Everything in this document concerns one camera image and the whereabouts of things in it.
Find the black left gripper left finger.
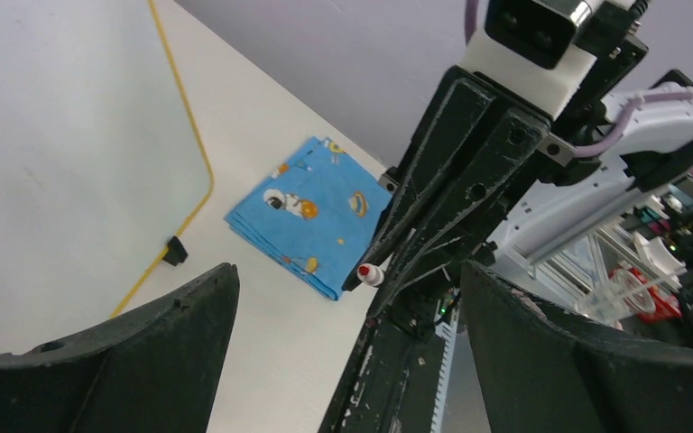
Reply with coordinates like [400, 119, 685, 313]
[0, 263, 240, 432]

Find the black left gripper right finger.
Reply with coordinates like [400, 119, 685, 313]
[460, 262, 693, 432]

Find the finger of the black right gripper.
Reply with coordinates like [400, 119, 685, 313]
[367, 107, 550, 318]
[357, 66, 496, 292]

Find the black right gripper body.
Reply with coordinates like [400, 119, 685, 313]
[382, 35, 650, 276]

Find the red whiteboard marker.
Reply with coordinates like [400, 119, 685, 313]
[356, 263, 384, 287]

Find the yellow-framed whiteboard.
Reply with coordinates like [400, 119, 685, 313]
[0, 1, 213, 354]

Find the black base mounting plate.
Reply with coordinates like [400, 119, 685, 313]
[319, 281, 459, 432]

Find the blue patterned cloth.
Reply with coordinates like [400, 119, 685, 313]
[225, 137, 391, 300]

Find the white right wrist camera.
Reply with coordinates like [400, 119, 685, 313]
[457, 0, 602, 120]

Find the white cable duct rail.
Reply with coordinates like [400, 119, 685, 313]
[430, 308, 459, 433]

